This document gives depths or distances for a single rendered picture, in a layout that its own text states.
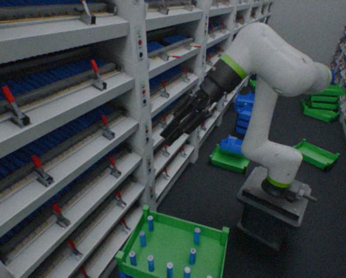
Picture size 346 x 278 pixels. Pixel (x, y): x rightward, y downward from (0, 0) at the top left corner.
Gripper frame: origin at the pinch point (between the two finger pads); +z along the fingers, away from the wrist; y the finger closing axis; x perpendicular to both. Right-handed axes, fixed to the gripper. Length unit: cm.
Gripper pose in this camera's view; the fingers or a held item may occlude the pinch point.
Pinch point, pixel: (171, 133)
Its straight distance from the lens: 71.3
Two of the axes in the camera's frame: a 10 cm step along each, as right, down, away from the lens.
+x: -6.8, -3.8, -6.3
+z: -6.6, 6.9, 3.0
